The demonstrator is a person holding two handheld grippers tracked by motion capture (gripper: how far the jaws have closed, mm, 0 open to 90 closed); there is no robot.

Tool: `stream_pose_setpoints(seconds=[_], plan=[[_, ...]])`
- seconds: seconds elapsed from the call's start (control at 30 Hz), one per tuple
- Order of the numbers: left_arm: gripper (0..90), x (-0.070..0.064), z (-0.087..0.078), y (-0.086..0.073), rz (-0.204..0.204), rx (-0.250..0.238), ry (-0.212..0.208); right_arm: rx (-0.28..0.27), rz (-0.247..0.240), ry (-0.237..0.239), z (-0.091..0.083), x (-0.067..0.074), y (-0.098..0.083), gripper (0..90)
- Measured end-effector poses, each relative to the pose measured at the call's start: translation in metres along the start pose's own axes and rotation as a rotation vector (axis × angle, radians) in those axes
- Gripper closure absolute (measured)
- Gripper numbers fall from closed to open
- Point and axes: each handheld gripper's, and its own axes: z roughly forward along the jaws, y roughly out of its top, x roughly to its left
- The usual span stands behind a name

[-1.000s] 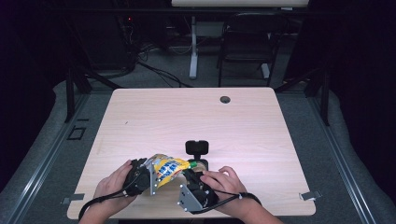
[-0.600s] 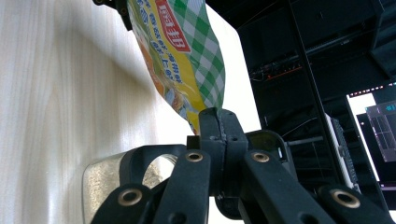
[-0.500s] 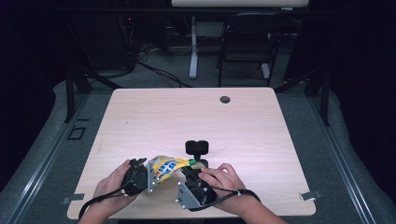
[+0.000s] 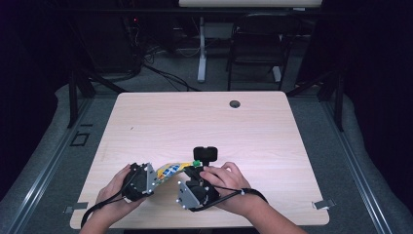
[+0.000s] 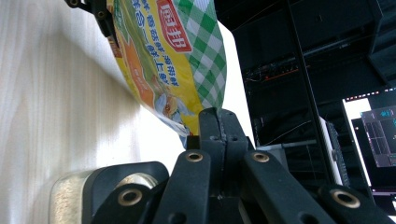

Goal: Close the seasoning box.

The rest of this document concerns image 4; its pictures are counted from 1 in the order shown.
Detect aluminium floor rail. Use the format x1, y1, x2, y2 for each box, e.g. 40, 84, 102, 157
320, 100, 394, 234
3, 97, 95, 234

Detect hand-held gripper cable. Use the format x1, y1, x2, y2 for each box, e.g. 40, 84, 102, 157
189, 187, 269, 213
80, 172, 138, 228

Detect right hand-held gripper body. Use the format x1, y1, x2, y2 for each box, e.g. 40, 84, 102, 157
176, 179, 219, 210

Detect left hand-held gripper cable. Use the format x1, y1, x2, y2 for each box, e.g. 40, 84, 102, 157
80, 172, 138, 228

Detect grey tape strip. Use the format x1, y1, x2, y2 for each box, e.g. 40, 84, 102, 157
312, 199, 337, 211
63, 202, 90, 215

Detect black folding chair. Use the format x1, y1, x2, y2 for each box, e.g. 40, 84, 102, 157
226, 13, 301, 92

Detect person's left hand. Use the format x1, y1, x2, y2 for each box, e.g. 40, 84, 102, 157
95, 164, 145, 219

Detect yellow spouted pouch green cap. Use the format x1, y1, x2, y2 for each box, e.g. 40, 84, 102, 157
155, 160, 201, 187

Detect clear jar with black lid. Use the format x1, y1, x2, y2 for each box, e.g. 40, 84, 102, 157
193, 145, 218, 169

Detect right hand-held gripper cable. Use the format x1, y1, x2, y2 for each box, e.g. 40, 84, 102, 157
189, 187, 269, 213

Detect black floor cables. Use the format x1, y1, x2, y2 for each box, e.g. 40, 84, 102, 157
142, 62, 201, 93

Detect black metal stand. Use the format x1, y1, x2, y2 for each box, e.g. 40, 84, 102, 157
285, 69, 345, 133
66, 69, 128, 129

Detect black computer tower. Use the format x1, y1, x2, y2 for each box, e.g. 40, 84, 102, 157
81, 13, 144, 74

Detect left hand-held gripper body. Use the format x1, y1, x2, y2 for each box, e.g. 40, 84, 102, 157
122, 162, 159, 203

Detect person's right hand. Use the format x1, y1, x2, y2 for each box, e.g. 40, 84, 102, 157
199, 161, 261, 217

